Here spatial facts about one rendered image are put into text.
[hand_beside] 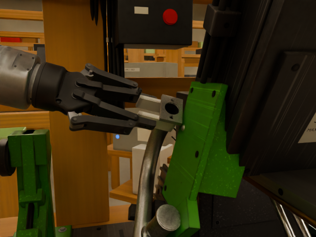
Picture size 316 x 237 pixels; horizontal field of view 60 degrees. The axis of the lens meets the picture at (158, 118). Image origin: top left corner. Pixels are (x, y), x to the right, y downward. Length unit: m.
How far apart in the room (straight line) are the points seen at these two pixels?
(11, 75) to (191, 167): 0.29
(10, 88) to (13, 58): 0.04
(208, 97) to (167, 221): 0.18
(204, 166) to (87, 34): 0.46
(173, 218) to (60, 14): 0.53
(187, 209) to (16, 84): 0.30
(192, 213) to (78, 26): 0.52
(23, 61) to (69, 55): 0.28
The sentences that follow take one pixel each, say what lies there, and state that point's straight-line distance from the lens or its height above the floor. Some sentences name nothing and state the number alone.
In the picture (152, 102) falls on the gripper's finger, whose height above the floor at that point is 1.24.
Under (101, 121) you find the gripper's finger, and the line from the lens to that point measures 0.43.
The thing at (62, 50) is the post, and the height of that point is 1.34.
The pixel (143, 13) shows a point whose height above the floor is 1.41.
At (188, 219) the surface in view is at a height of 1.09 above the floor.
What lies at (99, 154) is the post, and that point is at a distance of 0.75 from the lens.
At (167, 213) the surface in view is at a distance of 0.41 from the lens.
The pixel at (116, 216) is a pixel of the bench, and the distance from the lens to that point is 0.85.
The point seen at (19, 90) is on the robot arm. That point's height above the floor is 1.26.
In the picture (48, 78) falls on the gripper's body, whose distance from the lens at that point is 0.44.
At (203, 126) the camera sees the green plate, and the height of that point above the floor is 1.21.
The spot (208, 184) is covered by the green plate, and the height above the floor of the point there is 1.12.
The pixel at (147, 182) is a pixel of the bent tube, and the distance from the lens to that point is 0.54.
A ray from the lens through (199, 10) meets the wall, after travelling 11.70.
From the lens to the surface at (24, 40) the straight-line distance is 7.49.
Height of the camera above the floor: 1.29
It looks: 9 degrees down
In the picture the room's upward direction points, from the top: straight up
